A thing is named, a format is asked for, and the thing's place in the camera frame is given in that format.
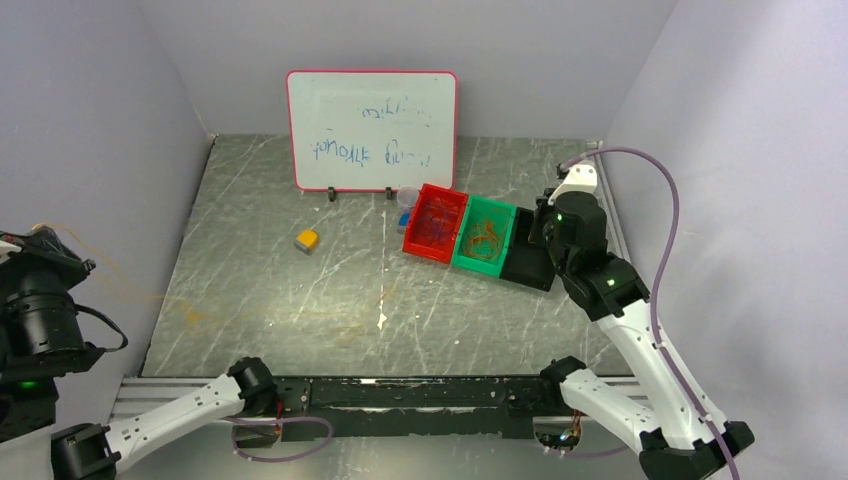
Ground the dark purple cable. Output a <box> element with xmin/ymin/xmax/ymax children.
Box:
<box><xmin>418</xmin><ymin>198</ymin><xmax>462</xmax><ymax>256</ymax></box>

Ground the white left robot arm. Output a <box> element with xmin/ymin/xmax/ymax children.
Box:
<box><xmin>1</xmin><ymin>225</ymin><xmax>280</xmax><ymax>479</ymax></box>

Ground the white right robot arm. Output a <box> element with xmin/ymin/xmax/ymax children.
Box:
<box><xmin>529</xmin><ymin>188</ymin><xmax>755</xmax><ymax>479</ymax></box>

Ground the black plastic bin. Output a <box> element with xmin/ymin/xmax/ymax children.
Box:
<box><xmin>498</xmin><ymin>207</ymin><xmax>555</xmax><ymax>292</ymax></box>

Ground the green plastic bin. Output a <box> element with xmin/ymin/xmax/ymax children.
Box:
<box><xmin>450</xmin><ymin>195</ymin><xmax>517</xmax><ymax>277</ymax></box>

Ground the red plastic bin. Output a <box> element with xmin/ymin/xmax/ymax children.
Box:
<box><xmin>402</xmin><ymin>183</ymin><xmax>470</xmax><ymax>264</ymax></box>

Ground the blue grey block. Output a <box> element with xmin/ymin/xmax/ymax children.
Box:
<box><xmin>396</xmin><ymin>211</ymin><xmax>411</xmax><ymax>235</ymax></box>

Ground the clear plastic cup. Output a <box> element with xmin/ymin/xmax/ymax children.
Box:
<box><xmin>395</xmin><ymin>187</ymin><xmax>420</xmax><ymax>213</ymax></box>

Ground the pink framed whiteboard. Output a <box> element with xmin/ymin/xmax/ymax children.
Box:
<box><xmin>285</xmin><ymin>70</ymin><xmax>459</xmax><ymax>192</ymax></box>

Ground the yellow grey block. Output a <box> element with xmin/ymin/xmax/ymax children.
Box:
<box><xmin>293</xmin><ymin>229</ymin><xmax>320</xmax><ymax>255</ymax></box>

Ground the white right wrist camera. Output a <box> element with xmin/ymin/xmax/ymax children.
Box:
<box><xmin>549</xmin><ymin>163</ymin><xmax>599</xmax><ymax>204</ymax></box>

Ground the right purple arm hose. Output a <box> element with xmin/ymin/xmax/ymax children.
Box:
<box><xmin>543</xmin><ymin>146</ymin><xmax>742</xmax><ymax>480</ymax></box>

